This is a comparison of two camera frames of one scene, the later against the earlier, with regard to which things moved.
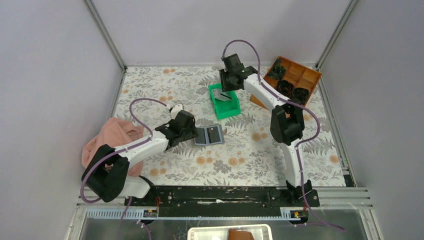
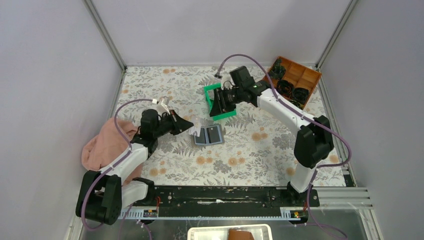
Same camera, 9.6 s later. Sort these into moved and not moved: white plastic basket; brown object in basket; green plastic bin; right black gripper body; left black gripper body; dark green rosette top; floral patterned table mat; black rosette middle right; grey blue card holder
Moved: left black gripper body; right black gripper body; green plastic bin
Not moved: brown object in basket; dark green rosette top; floral patterned table mat; white plastic basket; black rosette middle right; grey blue card holder
